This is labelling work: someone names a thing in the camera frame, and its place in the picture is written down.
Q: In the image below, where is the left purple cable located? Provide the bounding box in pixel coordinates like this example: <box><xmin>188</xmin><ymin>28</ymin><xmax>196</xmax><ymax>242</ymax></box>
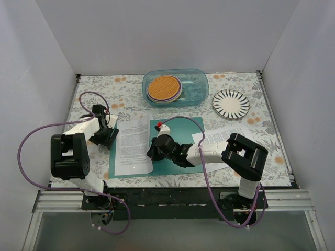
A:
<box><xmin>17</xmin><ymin>91</ymin><xmax>131</xmax><ymax>235</ymax></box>

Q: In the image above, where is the orange woven round coaster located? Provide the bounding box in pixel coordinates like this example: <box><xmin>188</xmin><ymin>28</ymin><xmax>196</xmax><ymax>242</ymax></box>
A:
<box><xmin>146</xmin><ymin>75</ymin><xmax>183</xmax><ymax>103</ymax></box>

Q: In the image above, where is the printed paper stack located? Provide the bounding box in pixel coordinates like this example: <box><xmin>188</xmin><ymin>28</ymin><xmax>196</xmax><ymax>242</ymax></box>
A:
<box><xmin>203</xmin><ymin>126</ymin><xmax>254</xmax><ymax>173</ymax></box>

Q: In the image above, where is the blue striped white plate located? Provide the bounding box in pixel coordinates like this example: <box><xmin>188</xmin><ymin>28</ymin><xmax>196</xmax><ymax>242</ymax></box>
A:
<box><xmin>213</xmin><ymin>89</ymin><xmax>250</xmax><ymax>120</ymax></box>

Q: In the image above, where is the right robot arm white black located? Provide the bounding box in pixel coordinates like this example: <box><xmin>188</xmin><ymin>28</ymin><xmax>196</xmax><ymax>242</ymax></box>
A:
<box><xmin>147</xmin><ymin>133</ymin><xmax>268</xmax><ymax>209</ymax></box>

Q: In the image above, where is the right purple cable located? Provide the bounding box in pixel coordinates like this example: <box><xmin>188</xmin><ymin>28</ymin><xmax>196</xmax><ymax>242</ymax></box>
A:
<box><xmin>159</xmin><ymin>116</ymin><xmax>267</xmax><ymax>229</ymax></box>

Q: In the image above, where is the clear teal plastic container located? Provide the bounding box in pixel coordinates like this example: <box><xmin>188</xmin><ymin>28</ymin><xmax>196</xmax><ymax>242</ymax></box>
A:
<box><xmin>142</xmin><ymin>69</ymin><xmax>209</xmax><ymax>108</ymax></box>

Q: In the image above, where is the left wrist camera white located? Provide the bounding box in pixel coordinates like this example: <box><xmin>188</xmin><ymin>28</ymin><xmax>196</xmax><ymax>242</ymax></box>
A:
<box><xmin>106</xmin><ymin>115</ymin><xmax>118</xmax><ymax>128</ymax></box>

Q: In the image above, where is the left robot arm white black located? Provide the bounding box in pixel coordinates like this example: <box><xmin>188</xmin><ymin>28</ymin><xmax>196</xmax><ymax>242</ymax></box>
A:
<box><xmin>51</xmin><ymin>105</ymin><xmax>119</xmax><ymax>209</ymax></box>

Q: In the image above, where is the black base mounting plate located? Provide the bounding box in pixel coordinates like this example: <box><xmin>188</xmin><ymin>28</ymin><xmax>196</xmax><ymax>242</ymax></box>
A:
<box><xmin>82</xmin><ymin>187</ymin><xmax>259</xmax><ymax>222</ymax></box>

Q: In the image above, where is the purple cable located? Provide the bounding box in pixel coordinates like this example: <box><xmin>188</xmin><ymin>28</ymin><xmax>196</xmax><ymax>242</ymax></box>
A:
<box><xmin>17</xmin><ymin>91</ymin><xmax>131</xmax><ymax>235</ymax></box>
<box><xmin>159</xmin><ymin>116</ymin><xmax>267</xmax><ymax>229</ymax></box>

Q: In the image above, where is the teal plastic folder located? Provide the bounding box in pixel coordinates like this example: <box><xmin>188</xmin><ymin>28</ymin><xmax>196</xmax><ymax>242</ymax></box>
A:
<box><xmin>108</xmin><ymin>117</ymin><xmax>207</xmax><ymax>179</ymax></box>

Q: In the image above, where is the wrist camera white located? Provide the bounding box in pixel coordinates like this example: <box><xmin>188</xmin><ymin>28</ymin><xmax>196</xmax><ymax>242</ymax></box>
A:
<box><xmin>106</xmin><ymin>115</ymin><xmax>118</xmax><ymax>128</ymax></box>
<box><xmin>155</xmin><ymin>122</ymin><xmax>171</xmax><ymax>136</ymax></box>

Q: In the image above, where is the aluminium frame rail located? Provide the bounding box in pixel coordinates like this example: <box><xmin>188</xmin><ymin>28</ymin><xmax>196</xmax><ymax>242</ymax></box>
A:
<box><xmin>32</xmin><ymin>189</ymin><xmax>315</xmax><ymax>213</ymax></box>

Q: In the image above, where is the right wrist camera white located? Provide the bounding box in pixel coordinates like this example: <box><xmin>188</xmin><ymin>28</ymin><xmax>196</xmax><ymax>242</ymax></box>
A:
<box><xmin>155</xmin><ymin>122</ymin><xmax>171</xmax><ymax>136</ymax></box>

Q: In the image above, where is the printed paper sheet top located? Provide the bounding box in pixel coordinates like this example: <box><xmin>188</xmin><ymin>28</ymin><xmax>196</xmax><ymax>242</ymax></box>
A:
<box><xmin>114</xmin><ymin>115</ymin><xmax>153</xmax><ymax>176</ymax></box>

